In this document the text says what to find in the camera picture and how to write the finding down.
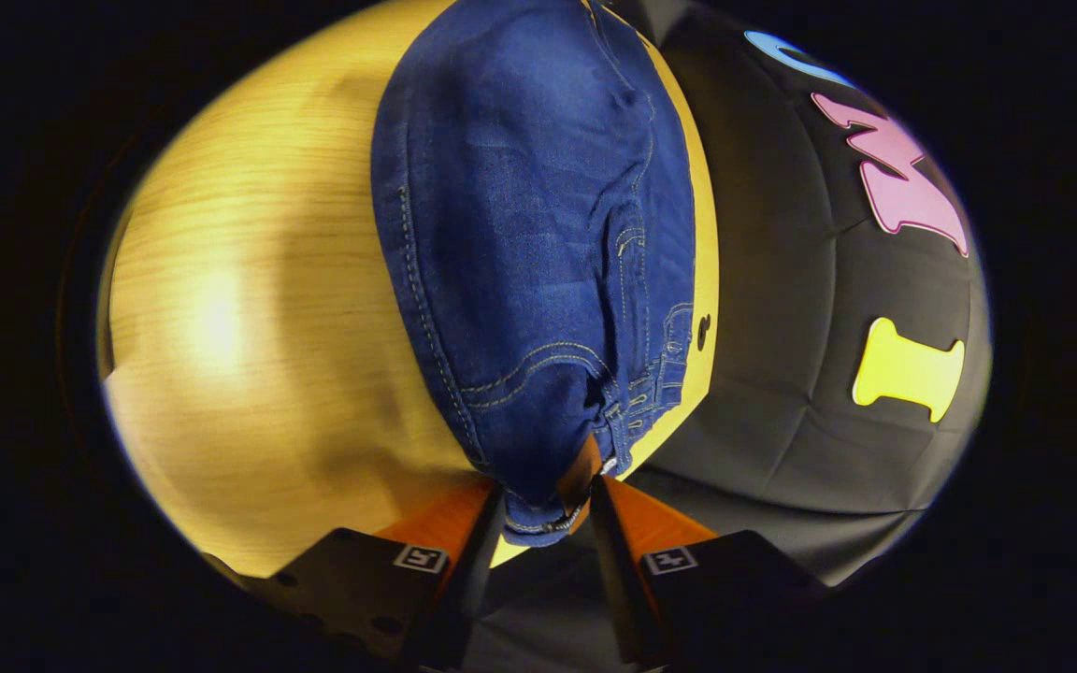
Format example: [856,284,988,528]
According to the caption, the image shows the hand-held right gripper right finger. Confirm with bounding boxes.
[588,474,827,670]

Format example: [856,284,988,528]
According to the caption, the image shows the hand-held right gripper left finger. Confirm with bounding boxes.
[258,480,509,672]

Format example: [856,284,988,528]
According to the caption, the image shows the blue denim jeans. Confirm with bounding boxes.
[370,0,696,548]

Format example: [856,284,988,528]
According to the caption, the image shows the black backdrop cloth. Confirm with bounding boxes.
[464,0,995,673]

